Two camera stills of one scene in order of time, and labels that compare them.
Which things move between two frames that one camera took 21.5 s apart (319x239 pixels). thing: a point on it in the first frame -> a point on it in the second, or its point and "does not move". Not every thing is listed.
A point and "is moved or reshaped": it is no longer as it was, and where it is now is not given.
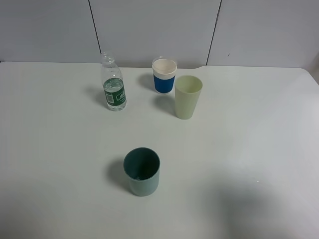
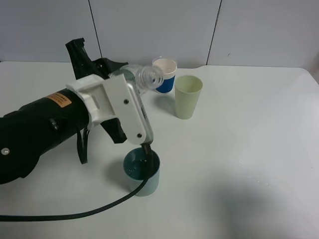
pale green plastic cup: [188, 89] does not move
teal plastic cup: [141, 167] does not move
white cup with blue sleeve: [164, 70] does not move
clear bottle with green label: [112, 83] is moved or reshaped
